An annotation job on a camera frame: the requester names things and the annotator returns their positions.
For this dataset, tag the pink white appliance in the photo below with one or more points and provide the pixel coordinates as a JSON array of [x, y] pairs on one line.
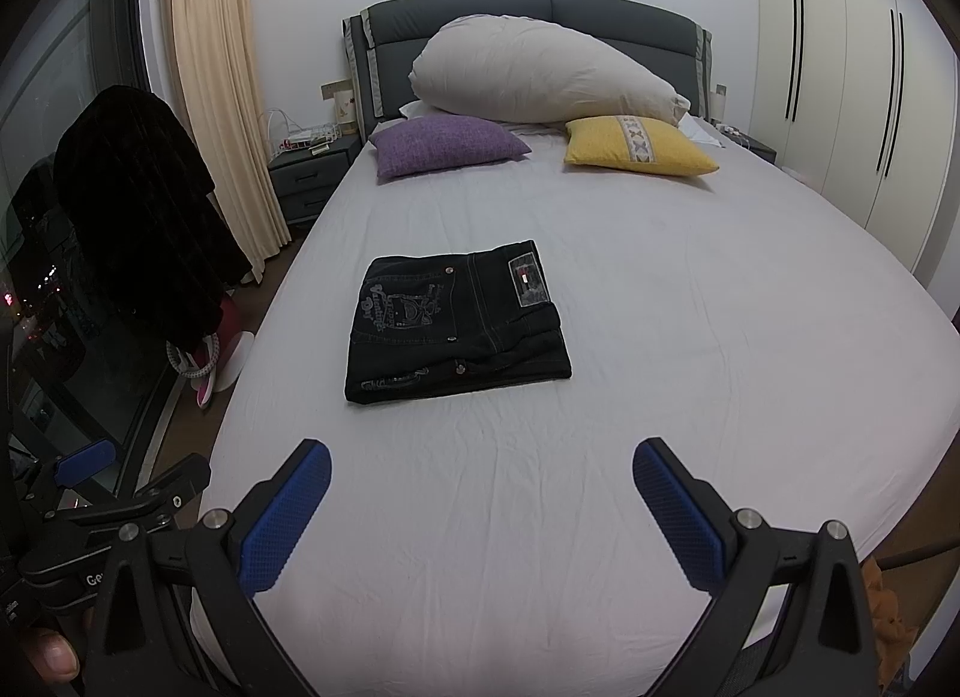
[[225, 359]]

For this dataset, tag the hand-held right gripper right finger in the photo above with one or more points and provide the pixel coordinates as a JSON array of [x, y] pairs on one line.
[[679, 517]]

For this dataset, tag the cream curtain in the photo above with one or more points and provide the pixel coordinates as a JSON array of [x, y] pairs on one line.
[[217, 105]]

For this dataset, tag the purple cushion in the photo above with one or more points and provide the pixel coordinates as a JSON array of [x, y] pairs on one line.
[[442, 142]]

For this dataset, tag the cream wardrobe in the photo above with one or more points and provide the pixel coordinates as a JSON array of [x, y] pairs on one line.
[[832, 67]]

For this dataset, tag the black fleece garment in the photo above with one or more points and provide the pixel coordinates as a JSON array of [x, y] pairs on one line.
[[135, 217]]

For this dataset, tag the dark grey nightstand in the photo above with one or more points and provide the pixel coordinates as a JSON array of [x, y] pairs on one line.
[[757, 146], [307, 180]]

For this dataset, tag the yellow patterned cushion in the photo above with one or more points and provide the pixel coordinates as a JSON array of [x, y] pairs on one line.
[[637, 146]]

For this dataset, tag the cream bedside lamp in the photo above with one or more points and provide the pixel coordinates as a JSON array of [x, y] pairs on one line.
[[346, 108]]

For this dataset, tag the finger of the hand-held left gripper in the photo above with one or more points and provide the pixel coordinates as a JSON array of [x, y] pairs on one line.
[[82, 462], [172, 491]]

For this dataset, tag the dark grey padded headboard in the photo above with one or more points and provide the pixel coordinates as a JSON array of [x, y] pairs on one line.
[[600, 11]]

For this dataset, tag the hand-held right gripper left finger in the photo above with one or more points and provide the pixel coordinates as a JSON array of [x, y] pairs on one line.
[[285, 517]]

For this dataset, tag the orange cloth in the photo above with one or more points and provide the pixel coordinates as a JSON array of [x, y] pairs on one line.
[[881, 607]]

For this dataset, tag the white pillow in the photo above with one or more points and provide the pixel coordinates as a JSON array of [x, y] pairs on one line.
[[697, 129], [411, 110]]

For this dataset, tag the white cylinder lamp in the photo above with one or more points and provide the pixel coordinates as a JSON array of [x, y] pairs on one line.
[[718, 103]]

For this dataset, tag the bed with white sheet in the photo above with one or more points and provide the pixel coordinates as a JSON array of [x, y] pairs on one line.
[[675, 337]]

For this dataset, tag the large beige pillow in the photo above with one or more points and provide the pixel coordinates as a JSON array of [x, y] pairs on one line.
[[525, 67]]

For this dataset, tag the person's left hand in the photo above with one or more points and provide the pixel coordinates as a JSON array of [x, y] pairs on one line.
[[49, 659]]

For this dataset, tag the black denim pants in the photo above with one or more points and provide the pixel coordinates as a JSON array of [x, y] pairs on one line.
[[450, 337]]

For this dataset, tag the dark glass window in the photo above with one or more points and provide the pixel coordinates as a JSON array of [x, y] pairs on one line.
[[45, 142]]

